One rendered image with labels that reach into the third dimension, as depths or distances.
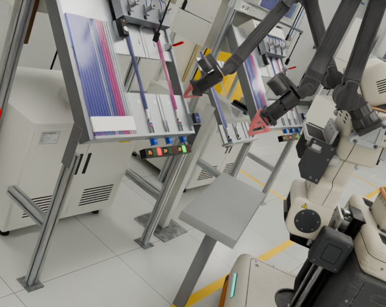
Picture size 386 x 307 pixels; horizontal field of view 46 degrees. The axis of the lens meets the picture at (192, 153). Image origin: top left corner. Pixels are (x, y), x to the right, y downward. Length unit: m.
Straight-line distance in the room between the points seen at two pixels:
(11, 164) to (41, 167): 0.13
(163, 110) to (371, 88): 0.93
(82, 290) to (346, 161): 1.26
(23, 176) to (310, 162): 1.21
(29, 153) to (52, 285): 0.58
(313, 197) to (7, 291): 1.29
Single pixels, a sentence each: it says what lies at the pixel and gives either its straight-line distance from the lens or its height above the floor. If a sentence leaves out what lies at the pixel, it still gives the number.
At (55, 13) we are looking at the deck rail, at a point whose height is 1.07.
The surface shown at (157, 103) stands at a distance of 2.15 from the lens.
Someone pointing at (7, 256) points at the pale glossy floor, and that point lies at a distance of 2.26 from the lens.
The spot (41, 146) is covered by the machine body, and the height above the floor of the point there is 0.51.
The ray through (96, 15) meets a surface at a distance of 2.08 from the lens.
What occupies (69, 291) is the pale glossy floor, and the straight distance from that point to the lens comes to 2.17.
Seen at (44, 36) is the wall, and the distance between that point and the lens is 4.02.
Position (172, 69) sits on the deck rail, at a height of 0.95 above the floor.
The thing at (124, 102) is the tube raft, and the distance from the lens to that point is 1.96.
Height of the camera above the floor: 1.40
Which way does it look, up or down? 20 degrees down
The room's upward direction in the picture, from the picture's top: 23 degrees clockwise
